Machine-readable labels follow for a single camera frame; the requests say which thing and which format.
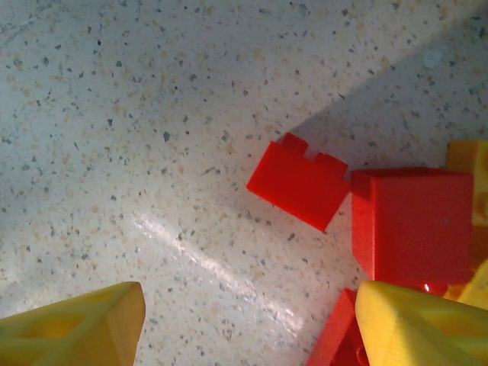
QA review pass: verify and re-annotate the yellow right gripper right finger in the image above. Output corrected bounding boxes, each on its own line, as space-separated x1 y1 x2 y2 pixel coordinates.
355 280 488 366

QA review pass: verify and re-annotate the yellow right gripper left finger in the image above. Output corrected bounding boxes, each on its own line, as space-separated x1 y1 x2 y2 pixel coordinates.
0 281 146 366

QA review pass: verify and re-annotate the large red lego brick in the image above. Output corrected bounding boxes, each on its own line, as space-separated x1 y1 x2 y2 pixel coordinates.
350 166 475 294

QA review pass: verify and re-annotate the yellow lego brick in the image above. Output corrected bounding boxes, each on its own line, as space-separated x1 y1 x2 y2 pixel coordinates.
441 258 488 312
445 140 488 232

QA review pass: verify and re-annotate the small red lego brick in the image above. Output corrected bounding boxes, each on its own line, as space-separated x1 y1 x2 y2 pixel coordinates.
246 132 351 233

